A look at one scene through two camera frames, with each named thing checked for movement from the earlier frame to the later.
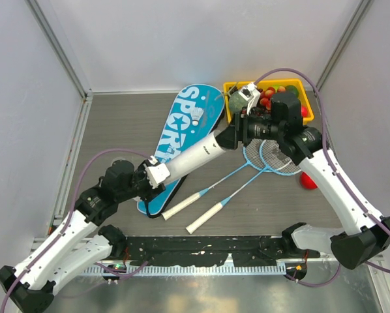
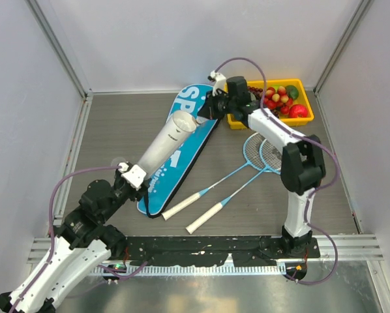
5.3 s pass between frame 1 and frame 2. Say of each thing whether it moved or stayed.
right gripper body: moved
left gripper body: moved
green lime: stayed
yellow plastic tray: stayed
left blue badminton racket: stayed
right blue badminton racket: stayed
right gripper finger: moved
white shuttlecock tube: moved
